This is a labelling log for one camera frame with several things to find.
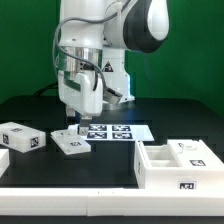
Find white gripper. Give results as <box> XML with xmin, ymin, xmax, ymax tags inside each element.
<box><xmin>58</xmin><ymin>71</ymin><xmax>103</xmax><ymax>136</ymax></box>

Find white door panel with tags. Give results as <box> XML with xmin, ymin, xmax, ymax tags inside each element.
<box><xmin>51</xmin><ymin>130</ymin><xmax>91</xmax><ymax>155</ymax></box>

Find white cabinet body box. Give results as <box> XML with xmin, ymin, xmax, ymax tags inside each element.
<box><xmin>134</xmin><ymin>141</ymin><xmax>224</xmax><ymax>192</ymax></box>

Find white door panel with knob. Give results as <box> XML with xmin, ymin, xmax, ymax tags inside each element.
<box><xmin>167</xmin><ymin>139</ymin><xmax>224</xmax><ymax>170</ymax></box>

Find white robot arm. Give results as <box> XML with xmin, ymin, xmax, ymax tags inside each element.
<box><xmin>52</xmin><ymin>0</ymin><xmax>169</xmax><ymax>136</ymax></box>

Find white cabinet top block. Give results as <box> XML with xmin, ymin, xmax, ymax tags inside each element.
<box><xmin>0</xmin><ymin>122</ymin><xmax>46</xmax><ymax>153</ymax></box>

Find white marker sheet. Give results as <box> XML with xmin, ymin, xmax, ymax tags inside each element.
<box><xmin>83</xmin><ymin>124</ymin><xmax>154</xmax><ymax>141</ymax></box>

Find black base cables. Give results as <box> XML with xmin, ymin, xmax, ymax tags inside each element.
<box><xmin>32</xmin><ymin>81</ymin><xmax>60</xmax><ymax>97</ymax></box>

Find white left rail piece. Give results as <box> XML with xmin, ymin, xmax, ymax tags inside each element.
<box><xmin>0</xmin><ymin>149</ymin><xmax>10</xmax><ymax>177</ymax></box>

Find white front rail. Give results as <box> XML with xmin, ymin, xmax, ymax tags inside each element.
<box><xmin>0</xmin><ymin>188</ymin><xmax>224</xmax><ymax>216</ymax></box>

